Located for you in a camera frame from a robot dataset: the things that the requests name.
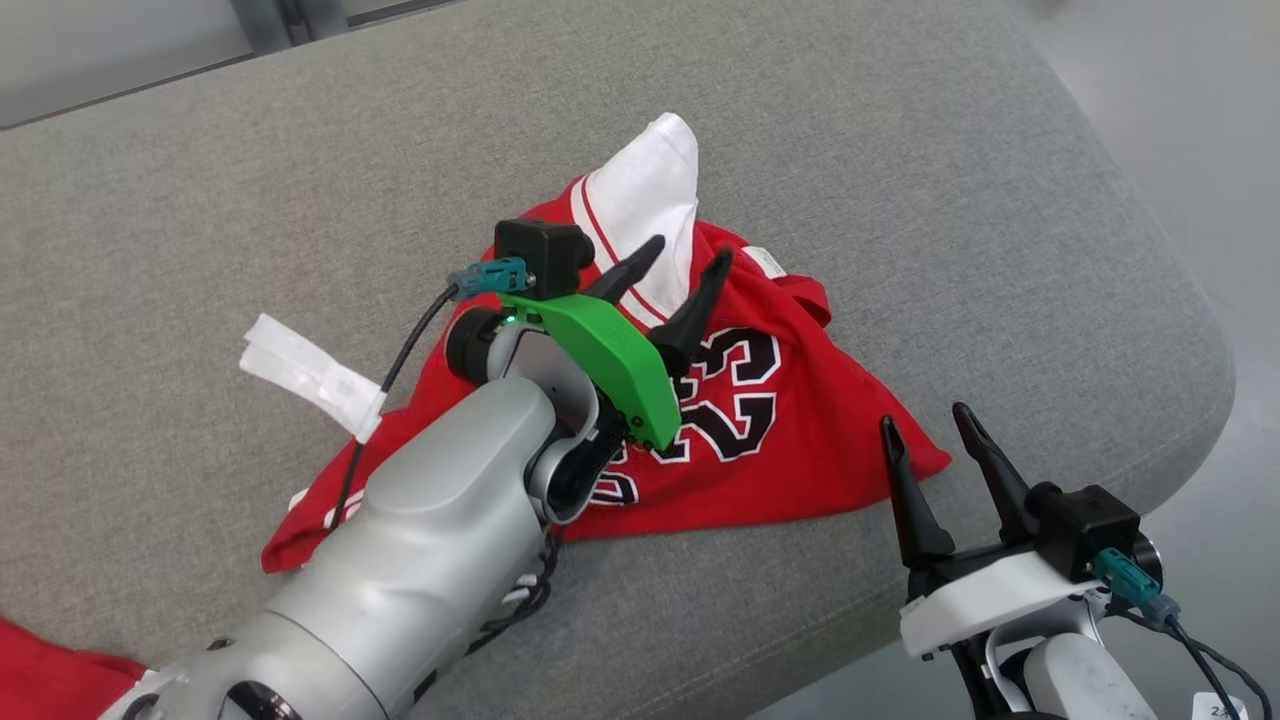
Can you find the red white jersey shirt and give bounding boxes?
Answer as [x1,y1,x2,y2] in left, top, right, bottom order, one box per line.
[262,112,951,574]

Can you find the grey vertical frame post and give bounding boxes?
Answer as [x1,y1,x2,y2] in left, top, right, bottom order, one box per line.
[232,0,293,53]
[285,0,346,41]

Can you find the teal right camera connector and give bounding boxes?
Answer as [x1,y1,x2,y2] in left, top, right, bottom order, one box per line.
[1092,548,1181,626]

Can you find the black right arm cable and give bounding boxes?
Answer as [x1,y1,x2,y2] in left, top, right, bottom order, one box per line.
[1110,600,1276,720]

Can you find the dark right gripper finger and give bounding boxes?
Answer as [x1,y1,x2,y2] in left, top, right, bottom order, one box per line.
[952,402,1041,547]
[880,415,956,573]

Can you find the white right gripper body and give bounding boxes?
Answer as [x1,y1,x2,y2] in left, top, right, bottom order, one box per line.
[898,542,1096,661]

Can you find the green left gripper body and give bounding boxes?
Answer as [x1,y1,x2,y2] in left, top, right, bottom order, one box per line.
[497,293,683,451]

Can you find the teal left camera connector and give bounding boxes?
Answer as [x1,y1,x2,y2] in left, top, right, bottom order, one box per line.
[447,257,528,299]

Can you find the red white bulls shorts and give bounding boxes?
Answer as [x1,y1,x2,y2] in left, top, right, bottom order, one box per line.
[0,618,149,720]

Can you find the teal camera connector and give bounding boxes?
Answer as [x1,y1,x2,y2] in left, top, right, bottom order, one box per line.
[1092,548,1181,626]
[447,257,528,299]

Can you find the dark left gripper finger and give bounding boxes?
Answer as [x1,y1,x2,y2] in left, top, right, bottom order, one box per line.
[648,250,734,379]
[583,235,666,304]

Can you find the white tape cable label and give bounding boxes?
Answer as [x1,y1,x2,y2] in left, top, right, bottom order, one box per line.
[240,313,386,444]

